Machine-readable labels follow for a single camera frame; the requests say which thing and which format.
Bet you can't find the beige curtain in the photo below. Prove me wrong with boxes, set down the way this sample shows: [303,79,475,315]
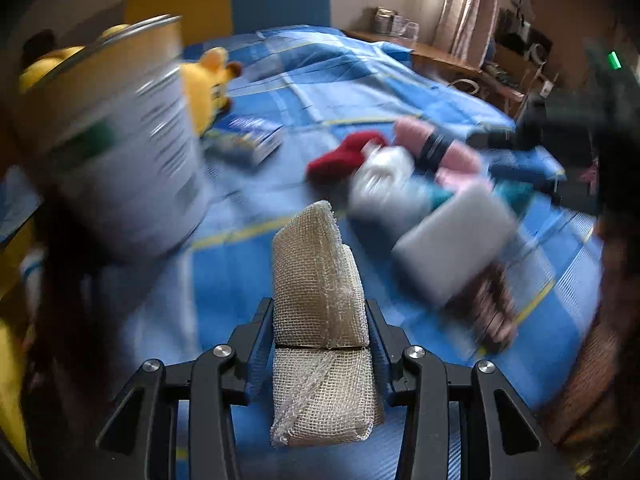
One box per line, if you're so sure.
[435,0,503,66]

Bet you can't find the teal fleece cloth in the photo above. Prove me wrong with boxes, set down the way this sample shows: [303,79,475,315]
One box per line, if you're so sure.
[430,180,536,217]

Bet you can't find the white cloth roll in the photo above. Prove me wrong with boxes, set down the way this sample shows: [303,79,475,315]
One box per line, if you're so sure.
[347,147,417,226]

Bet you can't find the yellow plush toy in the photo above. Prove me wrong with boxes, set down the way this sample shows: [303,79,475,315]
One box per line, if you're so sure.
[19,24,244,137]

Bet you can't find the small blue box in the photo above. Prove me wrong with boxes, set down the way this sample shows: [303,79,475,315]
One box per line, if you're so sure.
[205,114,284,166]

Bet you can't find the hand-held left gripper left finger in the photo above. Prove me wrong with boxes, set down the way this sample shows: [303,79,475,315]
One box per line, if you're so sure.
[95,298,276,480]

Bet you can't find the white cable loop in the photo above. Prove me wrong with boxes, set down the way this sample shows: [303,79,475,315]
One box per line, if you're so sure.
[449,77,482,97]

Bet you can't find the maroon knitted blanket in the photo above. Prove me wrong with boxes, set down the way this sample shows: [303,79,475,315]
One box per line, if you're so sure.
[542,230,632,446]

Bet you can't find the beige mesh cloth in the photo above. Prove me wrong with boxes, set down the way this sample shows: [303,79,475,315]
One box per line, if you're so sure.
[270,200,386,448]

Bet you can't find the clear containers on desk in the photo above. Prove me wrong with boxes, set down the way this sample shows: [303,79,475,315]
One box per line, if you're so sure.
[372,7,421,41]

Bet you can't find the red cloth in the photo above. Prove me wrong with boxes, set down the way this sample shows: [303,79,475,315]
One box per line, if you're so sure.
[306,131,388,187]

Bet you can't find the blue plaid bed sheet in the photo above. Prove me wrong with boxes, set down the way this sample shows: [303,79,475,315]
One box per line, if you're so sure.
[0,27,606,480]

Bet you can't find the wooden desk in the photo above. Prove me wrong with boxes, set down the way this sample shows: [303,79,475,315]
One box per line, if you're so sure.
[345,29,526,116]

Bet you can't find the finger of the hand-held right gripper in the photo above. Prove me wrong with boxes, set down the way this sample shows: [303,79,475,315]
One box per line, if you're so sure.
[468,128,520,153]

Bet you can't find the pink dishcloth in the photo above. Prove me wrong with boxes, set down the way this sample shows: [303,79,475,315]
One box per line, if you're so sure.
[392,115,486,176]

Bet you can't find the white sponge block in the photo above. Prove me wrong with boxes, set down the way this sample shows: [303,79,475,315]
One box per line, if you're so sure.
[392,182,519,307]

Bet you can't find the blue cloth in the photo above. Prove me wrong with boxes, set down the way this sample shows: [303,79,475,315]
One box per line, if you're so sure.
[490,147,567,187]

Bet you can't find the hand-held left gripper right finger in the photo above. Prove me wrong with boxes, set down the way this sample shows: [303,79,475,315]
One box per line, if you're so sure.
[365,299,543,480]

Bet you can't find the white metal tin can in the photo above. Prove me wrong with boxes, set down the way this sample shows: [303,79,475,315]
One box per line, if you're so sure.
[10,14,211,261]

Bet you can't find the light pink cloth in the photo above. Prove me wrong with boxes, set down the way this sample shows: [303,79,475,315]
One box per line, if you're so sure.
[434,166,496,192]

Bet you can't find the blue and yellow headboard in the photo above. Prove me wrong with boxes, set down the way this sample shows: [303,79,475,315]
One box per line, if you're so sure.
[124,0,332,48]

